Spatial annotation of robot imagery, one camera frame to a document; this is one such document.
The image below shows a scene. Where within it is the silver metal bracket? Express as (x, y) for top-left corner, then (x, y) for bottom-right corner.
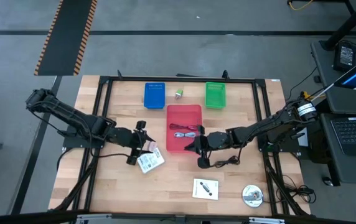
(77, 213), (112, 224)
(248, 217), (286, 224)

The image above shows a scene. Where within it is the dark red cable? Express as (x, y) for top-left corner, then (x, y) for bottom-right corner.
(169, 123), (199, 131)

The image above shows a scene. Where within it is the silver compact disc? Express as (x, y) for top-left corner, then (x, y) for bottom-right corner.
(241, 184), (265, 208)

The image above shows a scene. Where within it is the light blue cable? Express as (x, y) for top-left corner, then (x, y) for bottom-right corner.
(174, 131), (197, 139)

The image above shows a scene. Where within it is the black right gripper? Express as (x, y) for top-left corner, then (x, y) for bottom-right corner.
(184, 124), (229, 169)

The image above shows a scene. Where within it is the red plastic bin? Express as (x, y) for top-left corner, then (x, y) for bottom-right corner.
(166, 104), (204, 154)

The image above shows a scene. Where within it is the black stand leg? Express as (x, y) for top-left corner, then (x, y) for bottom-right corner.
(319, 0), (356, 52)

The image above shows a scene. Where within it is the black floor cable bundle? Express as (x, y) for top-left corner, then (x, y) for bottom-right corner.
(271, 174), (317, 206)

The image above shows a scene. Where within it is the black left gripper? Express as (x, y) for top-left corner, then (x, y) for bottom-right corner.
(123, 120), (157, 166)

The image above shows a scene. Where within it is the black metal table frame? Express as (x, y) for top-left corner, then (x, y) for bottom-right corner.
(49, 70), (311, 218)

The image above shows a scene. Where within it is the blue plastic bin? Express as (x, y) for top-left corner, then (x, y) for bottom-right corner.
(143, 82), (167, 110)

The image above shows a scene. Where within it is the black laptop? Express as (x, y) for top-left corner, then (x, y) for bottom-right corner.
(330, 116), (356, 159)

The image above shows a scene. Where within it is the white card with black item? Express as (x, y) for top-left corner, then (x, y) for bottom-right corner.
(192, 178), (220, 201)

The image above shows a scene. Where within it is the black rig crossbeam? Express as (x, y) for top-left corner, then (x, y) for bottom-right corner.
(0, 210), (356, 224)

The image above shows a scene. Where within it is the green plastic bin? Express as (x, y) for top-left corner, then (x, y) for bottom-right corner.
(204, 82), (228, 110)

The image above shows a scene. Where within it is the laptop computer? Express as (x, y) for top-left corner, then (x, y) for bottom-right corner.
(310, 40), (356, 187)

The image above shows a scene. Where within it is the black orange-striped floor mat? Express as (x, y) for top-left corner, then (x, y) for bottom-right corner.
(34, 0), (98, 77)

